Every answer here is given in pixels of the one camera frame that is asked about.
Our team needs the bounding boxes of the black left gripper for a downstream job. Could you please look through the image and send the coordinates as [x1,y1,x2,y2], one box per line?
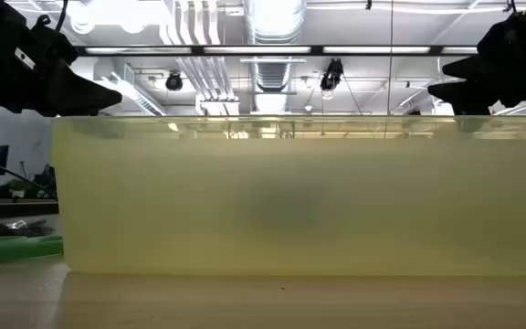
[0,0,123,116]

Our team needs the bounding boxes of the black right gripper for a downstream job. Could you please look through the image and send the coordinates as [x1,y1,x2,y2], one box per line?
[426,0,526,116]

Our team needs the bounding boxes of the black fan brush silver ferrule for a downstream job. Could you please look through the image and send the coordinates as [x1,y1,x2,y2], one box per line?
[0,218,59,239]

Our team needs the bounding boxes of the green-handled scissors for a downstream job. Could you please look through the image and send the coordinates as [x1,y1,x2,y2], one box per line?
[0,235,64,267]

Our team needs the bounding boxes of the black ceiling spotlight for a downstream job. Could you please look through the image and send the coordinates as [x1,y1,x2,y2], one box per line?
[165,71,184,92]
[320,58,344,100]

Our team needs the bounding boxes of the green plant in white pot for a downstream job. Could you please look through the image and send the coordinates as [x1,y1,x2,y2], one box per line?
[6,177,30,200]

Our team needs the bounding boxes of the white ceiling pipe bundle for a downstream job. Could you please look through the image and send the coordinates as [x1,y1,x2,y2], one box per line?
[160,0,237,102]

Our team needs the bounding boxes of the yellow translucent plastic bin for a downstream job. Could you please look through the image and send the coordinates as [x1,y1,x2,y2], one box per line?
[50,113,526,279]

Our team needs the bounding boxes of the white rectangular ceiling duct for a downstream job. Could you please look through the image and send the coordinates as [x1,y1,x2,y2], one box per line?
[92,61,167,116]

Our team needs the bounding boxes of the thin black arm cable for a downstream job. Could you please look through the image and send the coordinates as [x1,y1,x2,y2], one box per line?
[56,0,70,34]

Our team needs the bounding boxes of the thick black cable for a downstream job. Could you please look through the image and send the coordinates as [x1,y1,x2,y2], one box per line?
[0,154,48,193]

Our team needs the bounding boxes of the black table frame rail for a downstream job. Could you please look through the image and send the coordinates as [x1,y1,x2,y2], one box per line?
[0,199,59,220]

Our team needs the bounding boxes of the black overhead frame bar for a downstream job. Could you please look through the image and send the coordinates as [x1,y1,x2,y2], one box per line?
[74,44,479,58]

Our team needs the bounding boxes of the silver round ceiling duct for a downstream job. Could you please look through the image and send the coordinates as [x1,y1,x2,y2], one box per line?
[243,0,309,115]

